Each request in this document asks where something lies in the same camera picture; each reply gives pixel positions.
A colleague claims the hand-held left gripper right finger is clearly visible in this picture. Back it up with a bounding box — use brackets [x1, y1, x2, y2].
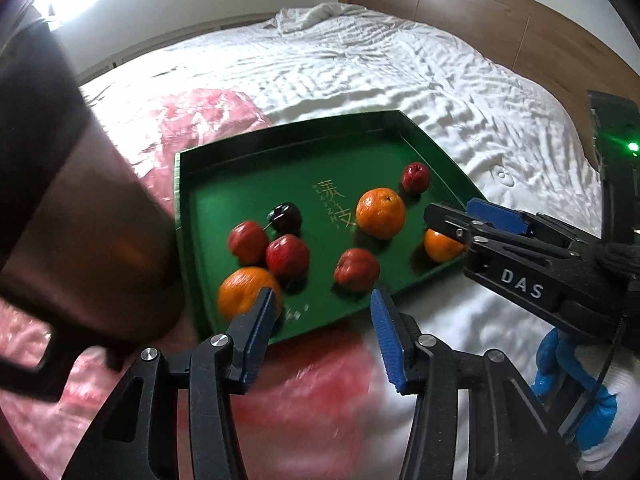
[370, 289, 583, 480]

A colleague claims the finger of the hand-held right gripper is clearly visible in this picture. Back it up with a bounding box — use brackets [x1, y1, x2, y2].
[423, 202, 483, 256]
[466, 198, 581, 251]

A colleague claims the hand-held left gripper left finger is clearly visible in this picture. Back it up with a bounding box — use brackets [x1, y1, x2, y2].
[60, 286, 278, 480]

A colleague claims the red plum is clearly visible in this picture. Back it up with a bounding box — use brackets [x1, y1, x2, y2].
[265, 234, 311, 278]
[402, 162, 429, 194]
[333, 248, 381, 293]

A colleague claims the large orange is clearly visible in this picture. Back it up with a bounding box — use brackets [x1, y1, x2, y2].
[355, 187, 407, 240]

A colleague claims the red wax apple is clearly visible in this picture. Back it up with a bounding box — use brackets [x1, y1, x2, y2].
[228, 221, 270, 265]

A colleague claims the dark cherry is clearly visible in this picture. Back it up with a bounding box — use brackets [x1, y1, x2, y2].
[268, 202, 303, 235]

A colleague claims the green tray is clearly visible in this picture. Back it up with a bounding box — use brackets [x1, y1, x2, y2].
[172, 109, 488, 347]

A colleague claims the person's right hand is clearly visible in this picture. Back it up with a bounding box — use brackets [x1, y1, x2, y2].
[530, 327, 640, 473]

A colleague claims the pink plastic sheet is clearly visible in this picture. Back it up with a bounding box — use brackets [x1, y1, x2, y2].
[0, 87, 381, 480]

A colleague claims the crumpled white cloth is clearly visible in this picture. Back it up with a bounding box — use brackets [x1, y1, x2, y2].
[262, 2, 401, 36]

